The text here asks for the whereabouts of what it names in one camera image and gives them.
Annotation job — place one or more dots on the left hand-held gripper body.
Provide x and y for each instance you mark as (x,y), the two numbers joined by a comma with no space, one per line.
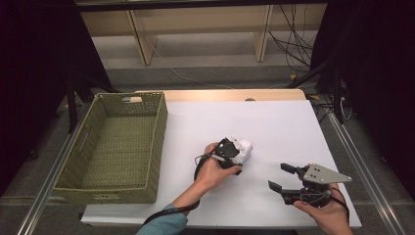
(228,150)

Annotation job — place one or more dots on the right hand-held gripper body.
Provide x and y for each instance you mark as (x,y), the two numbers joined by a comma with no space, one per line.
(321,174)

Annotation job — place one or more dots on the white cloth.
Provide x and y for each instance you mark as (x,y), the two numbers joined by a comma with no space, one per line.
(244,150)

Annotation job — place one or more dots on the green woven basket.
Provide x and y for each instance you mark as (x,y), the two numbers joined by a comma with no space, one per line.
(124,147)

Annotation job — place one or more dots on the person's left hand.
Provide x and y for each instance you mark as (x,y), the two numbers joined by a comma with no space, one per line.
(212,173)

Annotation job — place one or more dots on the person's right hand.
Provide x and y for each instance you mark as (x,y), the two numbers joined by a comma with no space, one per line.
(331,213)

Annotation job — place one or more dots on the white table sheet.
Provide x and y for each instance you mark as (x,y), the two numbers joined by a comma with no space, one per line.
(261,124)

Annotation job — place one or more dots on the wooden table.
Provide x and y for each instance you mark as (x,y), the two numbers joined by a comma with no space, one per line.
(228,95)

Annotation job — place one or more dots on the black stand leg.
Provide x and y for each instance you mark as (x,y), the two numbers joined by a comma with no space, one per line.
(308,75)

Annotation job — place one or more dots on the dark curtain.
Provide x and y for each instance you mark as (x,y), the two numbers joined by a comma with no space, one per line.
(378,81)
(36,75)

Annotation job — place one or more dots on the light wooden shelf unit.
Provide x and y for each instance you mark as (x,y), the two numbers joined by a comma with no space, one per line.
(195,19)

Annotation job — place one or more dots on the black stand legs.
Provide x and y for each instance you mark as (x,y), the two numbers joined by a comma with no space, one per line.
(72,104)

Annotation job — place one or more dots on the aluminium rail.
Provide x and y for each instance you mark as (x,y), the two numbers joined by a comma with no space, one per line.
(362,166)
(45,182)

